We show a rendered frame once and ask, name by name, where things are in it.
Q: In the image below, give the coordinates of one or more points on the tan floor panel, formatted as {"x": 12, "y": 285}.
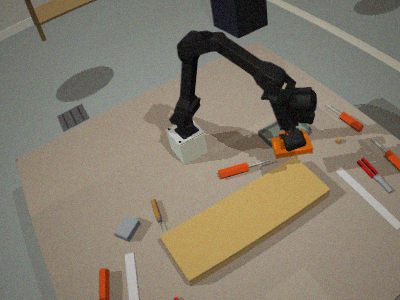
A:
{"x": 228, "y": 229}

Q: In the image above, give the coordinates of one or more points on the orange-handled awl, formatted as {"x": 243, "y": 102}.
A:
{"x": 234, "y": 170}
{"x": 350, "y": 120}
{"x": 390, "y": 156}
{"x": 104, "y": 287}

